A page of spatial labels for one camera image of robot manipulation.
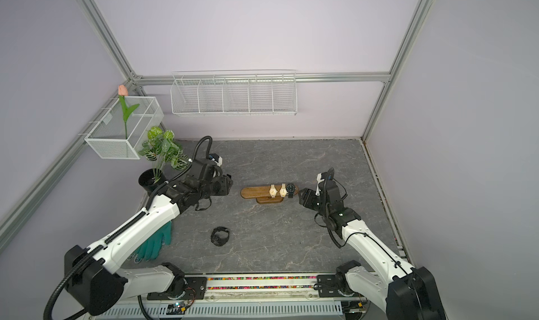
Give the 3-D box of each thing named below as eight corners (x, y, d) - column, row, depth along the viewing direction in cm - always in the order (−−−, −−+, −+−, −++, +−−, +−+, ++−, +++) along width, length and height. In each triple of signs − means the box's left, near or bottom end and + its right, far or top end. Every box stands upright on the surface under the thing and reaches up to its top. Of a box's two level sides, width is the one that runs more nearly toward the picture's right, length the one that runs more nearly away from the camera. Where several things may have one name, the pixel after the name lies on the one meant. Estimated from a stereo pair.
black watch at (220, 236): (211, 246, 85) (208, 242, 82) (214, 229, 90) (212, 224, 86) (227, 246, 85) (225, 242, 82) (229, 229, 90) (227, 224, 86)
